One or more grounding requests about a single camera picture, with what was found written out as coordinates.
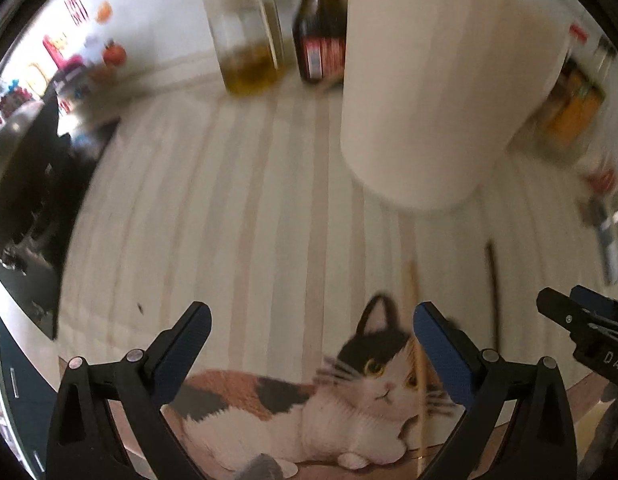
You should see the striped cat print mat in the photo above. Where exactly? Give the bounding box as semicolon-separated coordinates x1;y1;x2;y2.
56;75;617;480

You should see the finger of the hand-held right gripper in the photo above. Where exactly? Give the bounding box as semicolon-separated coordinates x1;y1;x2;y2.
536;287;618;387
570;284;618;329

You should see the red wall sticker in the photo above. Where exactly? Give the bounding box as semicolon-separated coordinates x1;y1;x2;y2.
63;0;88;24

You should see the dark brown chopstick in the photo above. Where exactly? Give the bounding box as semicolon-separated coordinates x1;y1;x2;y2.
484;242;503;352

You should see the red capped orange label bottle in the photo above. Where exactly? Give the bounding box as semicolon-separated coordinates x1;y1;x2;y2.
536;25;608;154

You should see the round orange wall sticker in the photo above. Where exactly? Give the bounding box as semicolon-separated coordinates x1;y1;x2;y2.
102;41;128;67

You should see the white utensil holder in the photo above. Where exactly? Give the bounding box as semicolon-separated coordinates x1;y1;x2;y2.
339;0;576;212

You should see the wooden chopstick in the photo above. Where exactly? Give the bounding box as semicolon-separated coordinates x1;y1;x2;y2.
407;260;431;462

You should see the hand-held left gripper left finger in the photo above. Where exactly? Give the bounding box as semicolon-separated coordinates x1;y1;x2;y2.
45;301;211;480

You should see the blue cabinet front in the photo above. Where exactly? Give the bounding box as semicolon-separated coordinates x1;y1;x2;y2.
0;307;60;468

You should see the black induction cooktop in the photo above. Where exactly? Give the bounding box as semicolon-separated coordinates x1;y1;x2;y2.
0;115;122;342

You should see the dark sauce bottle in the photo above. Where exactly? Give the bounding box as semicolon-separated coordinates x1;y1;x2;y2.
292;0;348;85

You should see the clear oil bottle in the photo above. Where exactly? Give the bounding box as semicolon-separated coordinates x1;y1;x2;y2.
203;0;286;97

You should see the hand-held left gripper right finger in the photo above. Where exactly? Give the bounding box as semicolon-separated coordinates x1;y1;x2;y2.
412;301;578;480

